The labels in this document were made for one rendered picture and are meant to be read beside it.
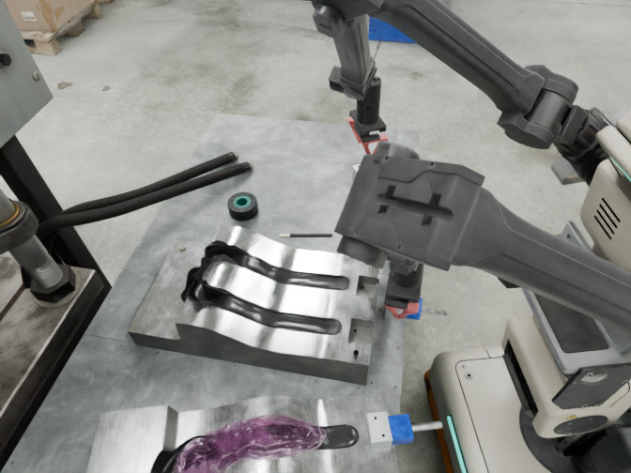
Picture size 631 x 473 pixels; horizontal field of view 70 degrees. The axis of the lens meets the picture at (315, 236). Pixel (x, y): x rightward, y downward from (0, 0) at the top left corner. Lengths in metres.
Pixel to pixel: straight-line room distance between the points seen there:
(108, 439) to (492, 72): 0.84
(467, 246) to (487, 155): 2.51
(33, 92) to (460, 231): 1.14
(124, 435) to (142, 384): 0.18
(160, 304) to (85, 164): 2.08
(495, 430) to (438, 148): 1.75
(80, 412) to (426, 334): 1.35
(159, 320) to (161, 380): 0.12
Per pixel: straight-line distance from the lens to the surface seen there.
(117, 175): 2.87
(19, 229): 1.08
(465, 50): 0.72
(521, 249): 0.38
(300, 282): 0.98
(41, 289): 1.23
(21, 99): 1.29
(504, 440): 1.54
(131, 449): 0.86
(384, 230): 0.36
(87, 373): 1.09
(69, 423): 1.05
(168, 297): 1.04
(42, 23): 4.48
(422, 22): 0.68
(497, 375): 1.62
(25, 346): 1.21
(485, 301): 2.11
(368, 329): 0.94
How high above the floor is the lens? 1.67
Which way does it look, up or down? 48 degrees down
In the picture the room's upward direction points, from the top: 3 degrees counter-clockwise
